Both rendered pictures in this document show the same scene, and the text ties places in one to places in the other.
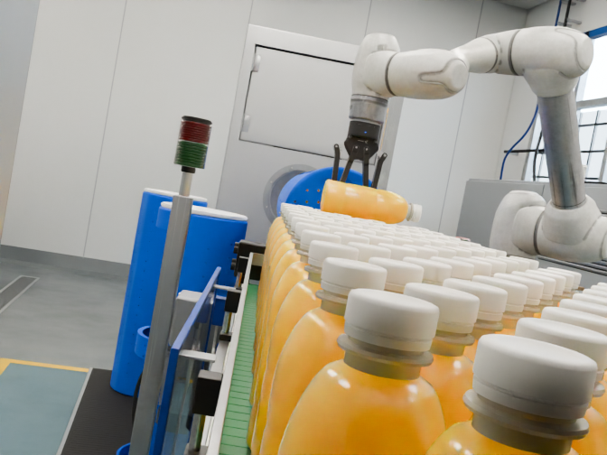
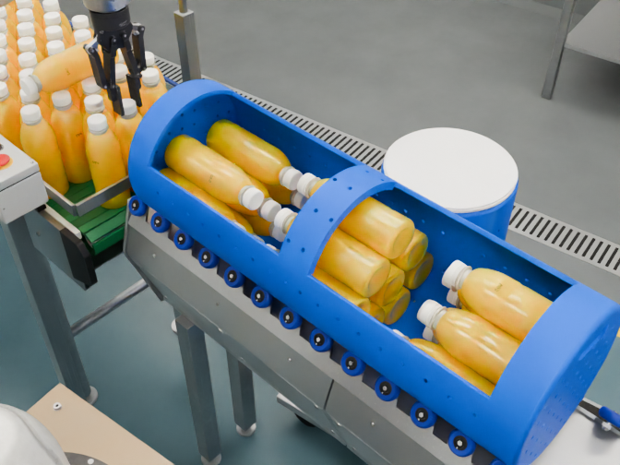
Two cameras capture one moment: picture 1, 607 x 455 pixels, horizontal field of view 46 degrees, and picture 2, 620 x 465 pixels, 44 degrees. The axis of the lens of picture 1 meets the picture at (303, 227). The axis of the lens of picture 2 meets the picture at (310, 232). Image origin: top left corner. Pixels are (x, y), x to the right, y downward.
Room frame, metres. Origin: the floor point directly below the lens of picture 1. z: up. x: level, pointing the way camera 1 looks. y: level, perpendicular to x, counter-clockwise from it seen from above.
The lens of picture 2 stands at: (3.01, -0.76, 2.02)
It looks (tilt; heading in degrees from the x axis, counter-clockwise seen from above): 43 degrees down; 137
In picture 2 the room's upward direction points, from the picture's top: straight up
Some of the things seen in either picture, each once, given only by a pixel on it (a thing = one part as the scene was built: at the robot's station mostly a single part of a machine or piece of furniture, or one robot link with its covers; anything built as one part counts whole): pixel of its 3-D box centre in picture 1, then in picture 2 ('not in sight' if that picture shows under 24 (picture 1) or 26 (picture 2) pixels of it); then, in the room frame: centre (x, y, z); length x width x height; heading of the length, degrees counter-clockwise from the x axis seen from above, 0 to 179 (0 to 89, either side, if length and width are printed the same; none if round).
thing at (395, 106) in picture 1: (364, 266); not in sight; (3.38, -0.32, 0.85); 0.06 x 0.06 x 1.70; 4
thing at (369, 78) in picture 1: (379, 67); not in sight; (1.74, -0.11, 1.48); 0.13 x 0.11 x 0.16; 46
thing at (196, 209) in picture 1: (204, 211); (449, 167); (2.29, 0.32, 1.03); 0.28 x 0.28 x 0.01
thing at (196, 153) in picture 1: (191, 154); not in sight; (1.46, 0.25, 1.18); 0.06 x 0.06 x 0.05
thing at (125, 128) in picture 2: not in sight; (135, 148); (1.74, -0.10, 1.00); 0.07 x 0.07 x 0.20
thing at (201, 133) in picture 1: (194, 133); not in sight; (1.46, 0.25, 1.23); 0.06 x 0.06 x 0.04
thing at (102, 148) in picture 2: not in sight; (106, 163); (1.75, -0.18, 1.00); 0.07 x 0.07 x 0.20
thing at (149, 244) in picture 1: (158, 292); not in sight; (3.16, 0.58, 0.59); 0.28 x 0.28 x 0.88
